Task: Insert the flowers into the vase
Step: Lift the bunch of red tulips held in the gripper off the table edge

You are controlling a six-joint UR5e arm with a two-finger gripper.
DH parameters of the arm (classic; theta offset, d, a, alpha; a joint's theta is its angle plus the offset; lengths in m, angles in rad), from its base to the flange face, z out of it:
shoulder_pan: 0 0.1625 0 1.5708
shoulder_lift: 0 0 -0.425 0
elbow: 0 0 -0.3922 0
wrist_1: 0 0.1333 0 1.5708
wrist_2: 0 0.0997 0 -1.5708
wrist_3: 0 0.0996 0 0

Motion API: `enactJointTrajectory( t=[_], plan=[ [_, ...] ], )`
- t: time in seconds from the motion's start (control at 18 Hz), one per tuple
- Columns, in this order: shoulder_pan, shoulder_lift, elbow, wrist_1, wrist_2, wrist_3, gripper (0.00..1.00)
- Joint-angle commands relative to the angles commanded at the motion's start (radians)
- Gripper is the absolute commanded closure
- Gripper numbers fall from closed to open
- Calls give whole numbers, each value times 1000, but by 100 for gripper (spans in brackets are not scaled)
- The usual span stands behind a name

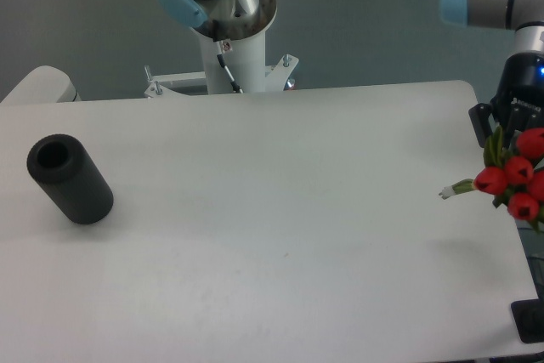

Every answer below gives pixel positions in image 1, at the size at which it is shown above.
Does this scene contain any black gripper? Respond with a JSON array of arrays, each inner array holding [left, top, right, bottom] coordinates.
[[468, 53, 543, 147]]

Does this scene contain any red tulip bouquet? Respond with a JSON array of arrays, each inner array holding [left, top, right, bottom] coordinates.
[[439, 126, 543, 233]]

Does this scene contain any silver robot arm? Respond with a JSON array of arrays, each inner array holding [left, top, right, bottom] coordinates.
[[157, 0, 543, 145]]

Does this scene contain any black cylindrical vase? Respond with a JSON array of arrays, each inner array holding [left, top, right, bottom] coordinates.
[[26, 133, 114, 225]]

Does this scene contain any black device at table edge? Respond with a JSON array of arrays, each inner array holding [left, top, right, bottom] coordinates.
[[511, 299, 543, 344]]

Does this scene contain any white rounded chair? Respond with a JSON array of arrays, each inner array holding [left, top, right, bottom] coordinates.
[[1, 65, 82, 106]]

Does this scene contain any white metal base frame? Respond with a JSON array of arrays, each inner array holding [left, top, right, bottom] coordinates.
[[144, 54, 299, 99]]

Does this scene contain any black braided cable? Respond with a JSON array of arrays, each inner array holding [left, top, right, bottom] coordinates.
[[216, 54, 245, 94]]

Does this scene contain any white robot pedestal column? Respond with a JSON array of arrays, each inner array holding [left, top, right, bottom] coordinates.
[[193, 0, 277, 87]]

